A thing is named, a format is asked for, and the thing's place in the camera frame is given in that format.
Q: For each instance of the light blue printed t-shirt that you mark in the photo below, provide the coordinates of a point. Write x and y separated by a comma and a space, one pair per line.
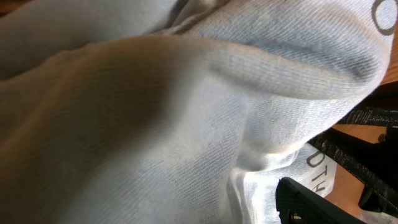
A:
177, 111

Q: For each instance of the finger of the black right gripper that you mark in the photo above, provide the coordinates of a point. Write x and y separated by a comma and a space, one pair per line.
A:
375, 165
371, 116

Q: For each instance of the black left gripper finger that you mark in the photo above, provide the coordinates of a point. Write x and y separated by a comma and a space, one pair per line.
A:
297, 204

